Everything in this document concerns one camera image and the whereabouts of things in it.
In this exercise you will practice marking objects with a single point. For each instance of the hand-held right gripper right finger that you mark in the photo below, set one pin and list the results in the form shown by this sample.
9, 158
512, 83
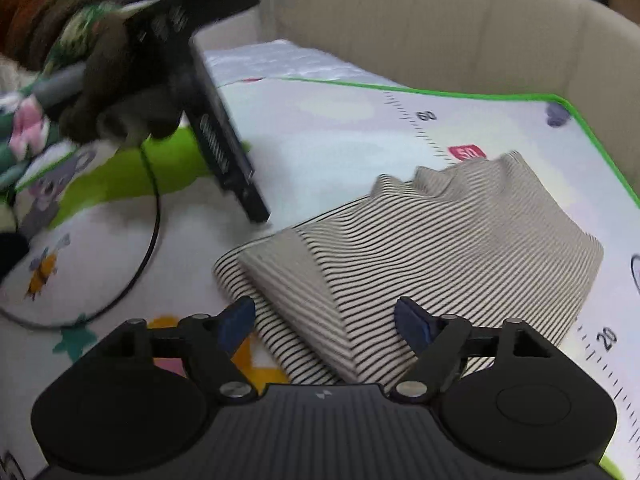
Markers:
412, 322

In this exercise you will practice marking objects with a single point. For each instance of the striped beige long-sleeve shirt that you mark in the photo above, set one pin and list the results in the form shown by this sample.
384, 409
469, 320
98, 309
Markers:
425, 240

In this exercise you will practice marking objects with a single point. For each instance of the cartoon play mat green border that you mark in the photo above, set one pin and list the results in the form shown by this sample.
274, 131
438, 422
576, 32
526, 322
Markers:
325, 125

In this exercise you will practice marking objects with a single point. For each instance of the beige padded headboard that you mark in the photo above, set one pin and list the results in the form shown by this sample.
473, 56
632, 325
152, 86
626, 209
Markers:
450, 25

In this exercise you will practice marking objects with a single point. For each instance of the person's left hand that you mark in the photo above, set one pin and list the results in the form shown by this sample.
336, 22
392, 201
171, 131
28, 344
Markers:
110, 95

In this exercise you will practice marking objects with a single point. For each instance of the white quilted bedsheet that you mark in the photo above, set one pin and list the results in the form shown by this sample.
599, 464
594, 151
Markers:
280, 60

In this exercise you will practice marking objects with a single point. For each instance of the person's left forearm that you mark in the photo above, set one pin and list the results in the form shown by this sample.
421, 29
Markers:
50, 5

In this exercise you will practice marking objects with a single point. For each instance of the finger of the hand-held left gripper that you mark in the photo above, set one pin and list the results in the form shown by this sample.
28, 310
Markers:
252, 200

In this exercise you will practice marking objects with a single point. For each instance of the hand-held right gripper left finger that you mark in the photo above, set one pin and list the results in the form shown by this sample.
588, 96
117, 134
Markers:
237, 322

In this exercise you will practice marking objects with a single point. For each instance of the green floral clothing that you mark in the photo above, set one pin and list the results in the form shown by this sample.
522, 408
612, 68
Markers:
25, 130

